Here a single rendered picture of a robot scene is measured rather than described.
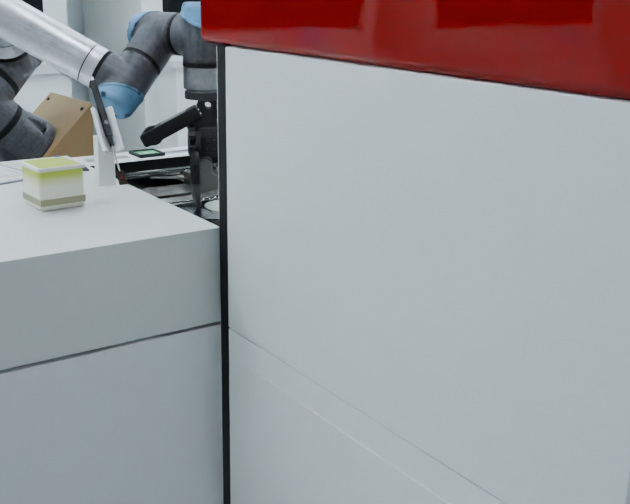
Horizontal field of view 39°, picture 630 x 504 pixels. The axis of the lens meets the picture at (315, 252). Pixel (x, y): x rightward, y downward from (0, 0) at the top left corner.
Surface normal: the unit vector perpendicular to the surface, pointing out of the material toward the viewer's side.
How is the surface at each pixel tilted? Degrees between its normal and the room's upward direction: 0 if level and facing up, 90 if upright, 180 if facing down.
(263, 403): 90
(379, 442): 90
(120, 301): 90
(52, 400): 90
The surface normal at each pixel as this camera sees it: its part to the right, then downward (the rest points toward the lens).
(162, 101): -0.82, 0.15
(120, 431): 0.58, 0.25
